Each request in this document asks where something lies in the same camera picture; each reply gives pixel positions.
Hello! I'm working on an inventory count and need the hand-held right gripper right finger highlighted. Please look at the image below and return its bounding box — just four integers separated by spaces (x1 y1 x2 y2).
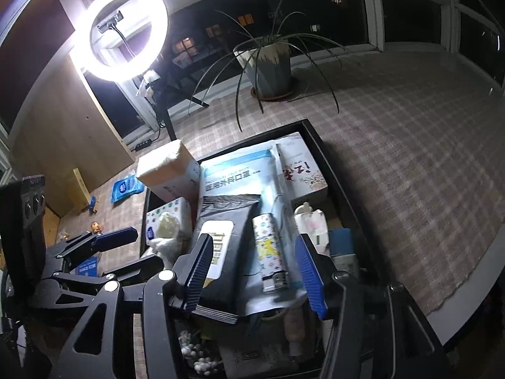
295 234 454 379

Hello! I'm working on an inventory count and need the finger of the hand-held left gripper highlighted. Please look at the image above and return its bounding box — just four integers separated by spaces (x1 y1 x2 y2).
45 227 140 264
51 255 164 295

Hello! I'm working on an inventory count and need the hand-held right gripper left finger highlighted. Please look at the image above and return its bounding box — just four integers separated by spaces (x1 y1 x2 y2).
51 234 216 379

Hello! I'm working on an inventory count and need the blue packet white print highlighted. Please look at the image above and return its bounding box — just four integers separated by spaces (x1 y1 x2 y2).
75 256 99 277

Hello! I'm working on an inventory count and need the blue wet wipes pack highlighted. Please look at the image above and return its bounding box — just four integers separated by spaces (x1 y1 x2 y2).
110 176 145 205

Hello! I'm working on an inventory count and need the patterned lighter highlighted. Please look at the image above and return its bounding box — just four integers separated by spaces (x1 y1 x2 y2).
252 212 288 293

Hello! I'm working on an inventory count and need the black pouch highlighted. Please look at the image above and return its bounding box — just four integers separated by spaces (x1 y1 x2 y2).
191 194 263 324

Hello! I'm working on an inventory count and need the black container tray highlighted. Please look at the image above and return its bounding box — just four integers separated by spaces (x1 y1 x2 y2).
134 117 399 379

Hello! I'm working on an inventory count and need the face mask package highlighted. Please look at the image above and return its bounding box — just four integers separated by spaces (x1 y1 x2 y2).
197 140 300 316

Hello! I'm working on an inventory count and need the crumpled clear plastic bag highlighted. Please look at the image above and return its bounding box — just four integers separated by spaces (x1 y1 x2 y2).
150 211 190 269

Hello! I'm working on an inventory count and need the dotted white tissue pack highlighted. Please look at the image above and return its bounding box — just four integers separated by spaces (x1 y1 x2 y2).
145 196 194 245

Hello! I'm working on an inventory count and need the plain blue box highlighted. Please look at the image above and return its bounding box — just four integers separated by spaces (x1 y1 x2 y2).
329 228 354 257

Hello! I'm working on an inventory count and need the beige tube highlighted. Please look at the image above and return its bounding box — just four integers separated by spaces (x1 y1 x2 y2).
284 306 308 358

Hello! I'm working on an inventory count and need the orange tissue pack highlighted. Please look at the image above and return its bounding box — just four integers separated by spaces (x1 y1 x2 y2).
136 139 202 206

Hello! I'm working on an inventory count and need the large light wooden board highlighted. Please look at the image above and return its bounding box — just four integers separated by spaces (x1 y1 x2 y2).
10 57 135 218

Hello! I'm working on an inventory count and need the white box red print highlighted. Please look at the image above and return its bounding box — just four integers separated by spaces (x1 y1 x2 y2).
274 131 329 206

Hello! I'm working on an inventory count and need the black tripod stand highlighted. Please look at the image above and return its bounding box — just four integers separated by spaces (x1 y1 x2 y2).
146 81 211 141

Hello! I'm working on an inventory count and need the crumpled white tissue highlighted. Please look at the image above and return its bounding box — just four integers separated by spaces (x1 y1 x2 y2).
136 70 160 97

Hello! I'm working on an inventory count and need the potted plant grey pot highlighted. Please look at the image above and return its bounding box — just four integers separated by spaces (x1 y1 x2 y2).
188 0 344 133

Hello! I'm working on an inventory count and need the black phone holder gooseneck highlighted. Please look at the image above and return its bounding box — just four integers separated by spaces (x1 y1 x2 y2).
97 10 137 64

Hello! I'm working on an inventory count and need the white bead string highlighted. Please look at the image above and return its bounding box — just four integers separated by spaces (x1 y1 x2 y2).
177 329 222 377

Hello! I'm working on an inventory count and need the black power cable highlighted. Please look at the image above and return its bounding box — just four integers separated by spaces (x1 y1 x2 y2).
134 95 166 145

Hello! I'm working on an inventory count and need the white ring light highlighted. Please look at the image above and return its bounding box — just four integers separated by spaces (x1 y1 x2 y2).
70 0 171 83

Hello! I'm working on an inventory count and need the white window frame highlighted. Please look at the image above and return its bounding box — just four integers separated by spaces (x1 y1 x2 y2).
0 0 505 151

